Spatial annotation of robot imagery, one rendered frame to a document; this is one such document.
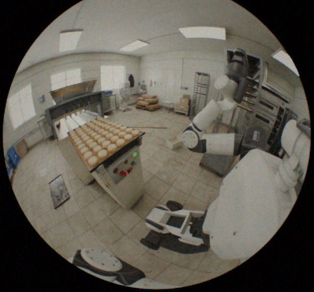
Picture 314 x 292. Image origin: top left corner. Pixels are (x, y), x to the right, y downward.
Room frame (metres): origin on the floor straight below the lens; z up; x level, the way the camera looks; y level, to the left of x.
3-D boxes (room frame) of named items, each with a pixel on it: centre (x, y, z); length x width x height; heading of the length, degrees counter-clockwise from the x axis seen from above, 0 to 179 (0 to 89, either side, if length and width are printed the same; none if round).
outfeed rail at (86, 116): (0.96, 0.97, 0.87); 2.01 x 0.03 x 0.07; 61
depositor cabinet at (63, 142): (1.01, 1.36, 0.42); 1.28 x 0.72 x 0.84; 61
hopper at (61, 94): (0.78, 0.94, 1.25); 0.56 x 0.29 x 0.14; 151
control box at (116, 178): (0.35, 0.19, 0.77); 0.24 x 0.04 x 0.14; 151
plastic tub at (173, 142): (1.60, -0.38, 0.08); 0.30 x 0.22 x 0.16; 122
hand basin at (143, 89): (5.40, 0.91, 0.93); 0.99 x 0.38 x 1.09; 54
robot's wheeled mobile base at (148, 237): (-0.05, -0.31, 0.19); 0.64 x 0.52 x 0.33; 61
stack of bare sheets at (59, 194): (0.09, 1.60, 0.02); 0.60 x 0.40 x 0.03; 59
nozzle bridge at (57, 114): (0.78, 0.94, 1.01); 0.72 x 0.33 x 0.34; 151
